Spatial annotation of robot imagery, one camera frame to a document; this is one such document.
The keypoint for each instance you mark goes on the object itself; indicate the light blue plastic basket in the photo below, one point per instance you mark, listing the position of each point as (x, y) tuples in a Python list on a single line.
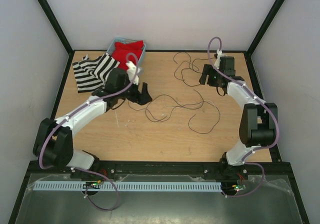
[(130, 58)]

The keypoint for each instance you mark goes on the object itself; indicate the black cage frame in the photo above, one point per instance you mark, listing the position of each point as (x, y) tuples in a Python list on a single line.
[(274, 151)]

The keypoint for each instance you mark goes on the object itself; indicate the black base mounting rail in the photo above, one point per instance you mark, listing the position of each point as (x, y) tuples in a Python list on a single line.
[(206, 170)]

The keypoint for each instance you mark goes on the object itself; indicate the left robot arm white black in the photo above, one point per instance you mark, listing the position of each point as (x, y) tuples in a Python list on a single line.
[(54, 141)]

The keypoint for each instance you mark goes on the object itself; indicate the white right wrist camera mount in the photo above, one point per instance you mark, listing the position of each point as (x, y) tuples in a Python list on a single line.
[(219, 54)]

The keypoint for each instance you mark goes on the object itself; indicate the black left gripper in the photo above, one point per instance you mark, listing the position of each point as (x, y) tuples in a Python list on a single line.
[(138, 96)]

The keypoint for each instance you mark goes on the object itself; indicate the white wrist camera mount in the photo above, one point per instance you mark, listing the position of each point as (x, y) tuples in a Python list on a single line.
[(219, 54), (133, 72)]

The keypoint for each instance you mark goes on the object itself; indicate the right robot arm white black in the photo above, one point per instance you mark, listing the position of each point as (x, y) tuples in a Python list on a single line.
[(258, 127)]

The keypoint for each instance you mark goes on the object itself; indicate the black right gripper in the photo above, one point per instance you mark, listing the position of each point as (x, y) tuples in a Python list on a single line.
[(208, 69)]

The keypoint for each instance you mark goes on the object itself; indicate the black white striped cloth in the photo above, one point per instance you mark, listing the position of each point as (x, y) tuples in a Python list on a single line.
[(91, 74)]

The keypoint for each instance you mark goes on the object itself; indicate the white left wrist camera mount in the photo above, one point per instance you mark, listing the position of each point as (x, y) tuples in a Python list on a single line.
[(133, 72)]

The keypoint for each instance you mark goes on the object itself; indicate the light blue slotted cable duct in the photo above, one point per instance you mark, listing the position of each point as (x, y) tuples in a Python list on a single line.
[(128, 186)]

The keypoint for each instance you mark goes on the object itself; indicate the red cloth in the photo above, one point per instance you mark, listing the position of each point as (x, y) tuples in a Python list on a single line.
[(122, 50)]

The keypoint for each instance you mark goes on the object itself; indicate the translucent white zip tie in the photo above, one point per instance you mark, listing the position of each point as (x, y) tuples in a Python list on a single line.
[(116, 117)]

